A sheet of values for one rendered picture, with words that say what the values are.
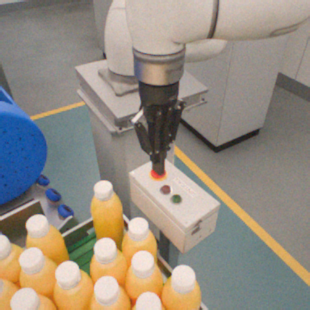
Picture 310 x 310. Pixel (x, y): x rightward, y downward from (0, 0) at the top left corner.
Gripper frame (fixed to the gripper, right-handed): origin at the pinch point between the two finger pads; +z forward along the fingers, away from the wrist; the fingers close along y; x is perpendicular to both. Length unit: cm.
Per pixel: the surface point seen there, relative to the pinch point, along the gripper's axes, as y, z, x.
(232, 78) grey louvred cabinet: 123, 50, 75
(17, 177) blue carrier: -24.8, 12.4, 28.8
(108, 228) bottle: -14.5, 13.4, 0.3
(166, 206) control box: -4.5, 4.7, -8.4
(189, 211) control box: -1.6, 4.7, -12.3
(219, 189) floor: 94, 114, 48
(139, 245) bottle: -13.9, 6.4, -11.4
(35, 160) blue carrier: -19.0, 9.6, 28.8
